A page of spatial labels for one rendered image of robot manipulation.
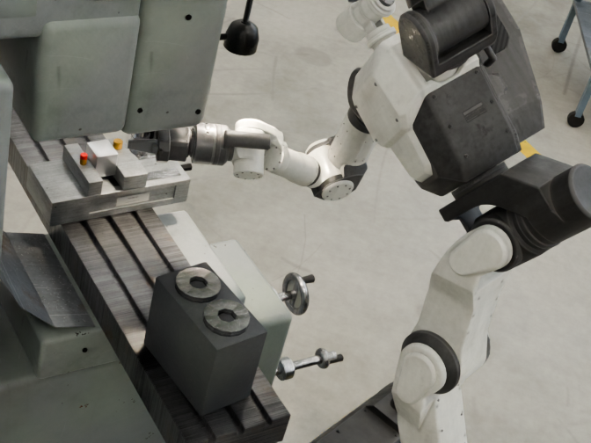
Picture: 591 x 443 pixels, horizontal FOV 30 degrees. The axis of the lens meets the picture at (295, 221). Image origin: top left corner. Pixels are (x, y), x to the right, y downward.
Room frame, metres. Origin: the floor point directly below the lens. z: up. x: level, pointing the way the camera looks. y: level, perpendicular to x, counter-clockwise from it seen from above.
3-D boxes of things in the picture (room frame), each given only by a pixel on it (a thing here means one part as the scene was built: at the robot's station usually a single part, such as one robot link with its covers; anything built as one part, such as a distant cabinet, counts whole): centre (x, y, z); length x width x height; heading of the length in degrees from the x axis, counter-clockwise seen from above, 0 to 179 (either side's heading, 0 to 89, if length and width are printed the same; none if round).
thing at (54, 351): (1.91, 0.36, 0.80); 0.50 x 0.35 x 0.12; 130
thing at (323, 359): (2.14, -0.14, 0.52); 0.22 x 0.06 x 0.06; 130
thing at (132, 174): (2.08, 0.43, 1.03); 0.15 x 0.06 x 0.04; 41
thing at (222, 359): (1.59, 0.11, 1.04); 0.22 x 0.12 x 0.20; 47
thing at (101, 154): (2.04, 0.47, 1.05); 0.06 x 0.05 x 0.06; 41
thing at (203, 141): (1.93, 0.27, 1.23); 0.13 x 0.12 x 0.10; 17
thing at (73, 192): (2.06, 0.45, 0.99); 0.35 x 0.15 x 0.11; 131
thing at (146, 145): (1.88, 0.35, 1.23); 0.06 x 0.02 x 0.03; 107
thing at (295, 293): (2.23, -0.03, 0.64); 0.16 x 0.12 x 0.12; 130
